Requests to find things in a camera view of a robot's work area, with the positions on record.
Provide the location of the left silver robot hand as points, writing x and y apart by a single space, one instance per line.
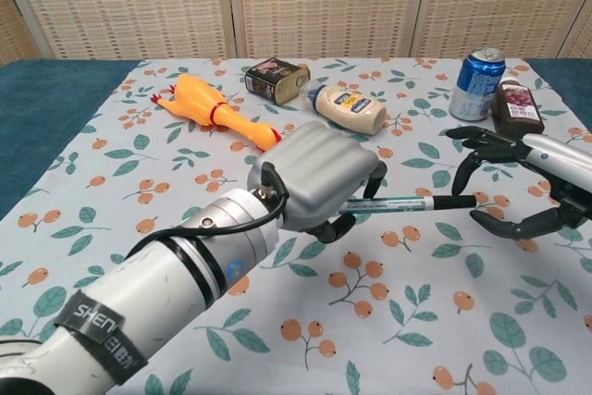
319 173

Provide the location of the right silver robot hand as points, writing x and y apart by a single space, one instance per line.
546 159

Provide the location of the white green marker body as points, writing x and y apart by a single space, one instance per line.
393 205

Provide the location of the black marker cap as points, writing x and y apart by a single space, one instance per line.
455 203

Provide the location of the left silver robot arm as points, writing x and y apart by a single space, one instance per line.
152 293

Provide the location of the dark brown sauce bottle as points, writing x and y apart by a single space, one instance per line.
515 113

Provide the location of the white mayonnaise squeeze bottle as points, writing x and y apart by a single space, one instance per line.
347 108

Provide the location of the blue white soda can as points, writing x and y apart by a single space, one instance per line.
476 85

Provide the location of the dark luncheon meat tin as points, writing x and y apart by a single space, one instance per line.
277 79

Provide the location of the yellow rubber chicken toy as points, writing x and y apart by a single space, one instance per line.
213 108

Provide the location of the floral printed tablecloth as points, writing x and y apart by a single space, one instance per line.
416 312

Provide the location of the beige woven folding screen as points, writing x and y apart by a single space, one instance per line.
296 2

